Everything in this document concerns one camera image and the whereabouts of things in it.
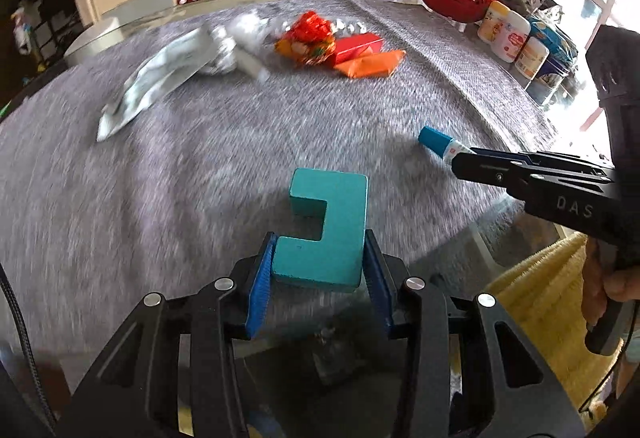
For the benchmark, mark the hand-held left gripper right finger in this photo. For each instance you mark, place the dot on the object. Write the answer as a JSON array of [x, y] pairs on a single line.
[[380, 288]]

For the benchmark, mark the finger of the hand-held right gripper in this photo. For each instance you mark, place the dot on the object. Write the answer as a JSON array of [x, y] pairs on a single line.
[[560, 163], [492, 170]]

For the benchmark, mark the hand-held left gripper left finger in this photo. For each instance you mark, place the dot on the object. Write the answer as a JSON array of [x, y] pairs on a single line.
[[257, 290]]

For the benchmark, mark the blue capped glue stick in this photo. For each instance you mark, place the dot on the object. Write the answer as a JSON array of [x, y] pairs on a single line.
[[437, 142]]

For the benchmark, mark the teal wooden block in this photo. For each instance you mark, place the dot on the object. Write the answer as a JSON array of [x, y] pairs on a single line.
[[327, 228]]

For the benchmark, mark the orange packet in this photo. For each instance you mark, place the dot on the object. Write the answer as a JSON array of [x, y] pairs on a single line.
[[370, 65]]

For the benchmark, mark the red carton box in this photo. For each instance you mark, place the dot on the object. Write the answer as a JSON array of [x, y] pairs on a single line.
[[356, 49]]

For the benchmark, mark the red orange wrapper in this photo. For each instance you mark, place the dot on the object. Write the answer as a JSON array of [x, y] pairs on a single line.
[[307, 38]]

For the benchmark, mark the silver white plastic packet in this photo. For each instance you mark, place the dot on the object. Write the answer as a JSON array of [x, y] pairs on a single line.
[[150, 83]]

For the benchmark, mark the silver foil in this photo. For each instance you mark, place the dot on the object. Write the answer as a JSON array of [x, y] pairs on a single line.
[[225, 50]]

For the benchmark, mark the person's right hand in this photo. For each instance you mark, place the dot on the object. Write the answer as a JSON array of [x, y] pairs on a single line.
[[592, 283]]

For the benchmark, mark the white bottle with orange label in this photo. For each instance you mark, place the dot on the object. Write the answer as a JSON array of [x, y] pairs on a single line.
[[531, 59]]

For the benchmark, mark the grey table cloth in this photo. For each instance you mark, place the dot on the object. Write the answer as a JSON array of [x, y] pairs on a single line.
[[200, 178]]

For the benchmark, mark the white bottle with red label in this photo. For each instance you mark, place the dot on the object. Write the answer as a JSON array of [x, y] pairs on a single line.
[[511, 37]]

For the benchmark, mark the yellow fluffy clothing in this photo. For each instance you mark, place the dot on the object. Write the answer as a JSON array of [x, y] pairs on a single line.
[[545, 303]]

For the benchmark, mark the white bottle with yellow label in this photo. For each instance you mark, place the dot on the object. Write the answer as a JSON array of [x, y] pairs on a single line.
[[492, 22]]

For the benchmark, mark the white table frame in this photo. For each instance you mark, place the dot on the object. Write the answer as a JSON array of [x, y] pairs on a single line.
[[484, 243]]

